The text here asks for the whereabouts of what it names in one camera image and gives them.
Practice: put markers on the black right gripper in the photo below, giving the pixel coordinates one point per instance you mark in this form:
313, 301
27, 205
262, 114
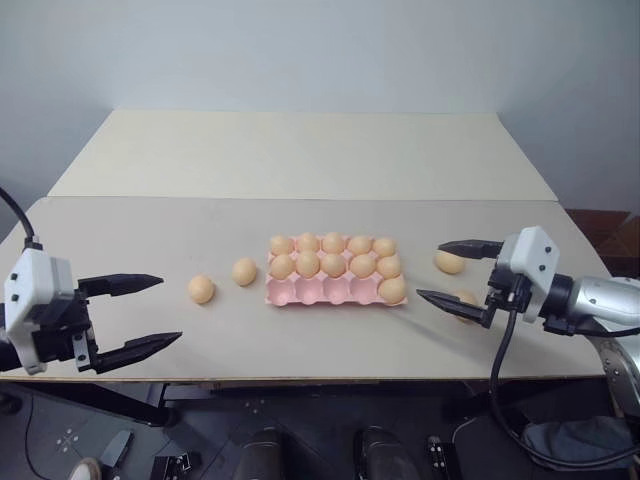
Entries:
507, 292

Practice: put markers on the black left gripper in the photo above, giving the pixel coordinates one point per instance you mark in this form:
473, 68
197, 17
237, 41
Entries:
60, 332

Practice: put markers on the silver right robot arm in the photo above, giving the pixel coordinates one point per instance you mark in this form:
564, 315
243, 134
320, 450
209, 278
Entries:
602, 300

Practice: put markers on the pink egg tray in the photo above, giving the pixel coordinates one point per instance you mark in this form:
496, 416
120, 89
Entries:
320, 294

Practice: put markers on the tan egg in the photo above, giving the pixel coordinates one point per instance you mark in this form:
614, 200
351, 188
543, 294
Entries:
389, 266
385, 247
449, 263
281, 244
201, 289
360, 244
362, 266
244, 271
334, 242
281, 265
307, 242
392, 291
333, 265
307, 263
468, 299

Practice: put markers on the grey flat block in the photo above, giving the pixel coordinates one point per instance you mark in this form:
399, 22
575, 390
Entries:
117, 447

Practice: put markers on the black box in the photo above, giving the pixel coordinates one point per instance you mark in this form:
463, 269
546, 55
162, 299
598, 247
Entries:
175, 466

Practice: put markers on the tan shoe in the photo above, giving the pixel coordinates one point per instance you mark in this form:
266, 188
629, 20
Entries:
86, 470

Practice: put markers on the small black device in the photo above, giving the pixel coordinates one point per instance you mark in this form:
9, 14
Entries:
435, 452

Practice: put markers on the dark rounded shape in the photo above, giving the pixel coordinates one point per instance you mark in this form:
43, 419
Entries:
376, 454
260, 455

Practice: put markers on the grey blue cloth bundle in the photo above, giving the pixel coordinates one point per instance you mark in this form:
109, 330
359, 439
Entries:
575, 440

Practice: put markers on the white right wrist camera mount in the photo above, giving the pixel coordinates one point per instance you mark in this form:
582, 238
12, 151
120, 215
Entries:
532, 255

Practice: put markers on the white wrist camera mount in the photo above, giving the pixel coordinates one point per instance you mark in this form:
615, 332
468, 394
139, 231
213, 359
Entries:
532, 255
35, 285

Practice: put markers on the black table frame bar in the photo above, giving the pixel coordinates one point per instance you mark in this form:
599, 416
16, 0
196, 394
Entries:
100, 400

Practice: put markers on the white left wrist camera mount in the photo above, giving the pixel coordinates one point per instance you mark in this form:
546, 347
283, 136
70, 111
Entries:
35, 285

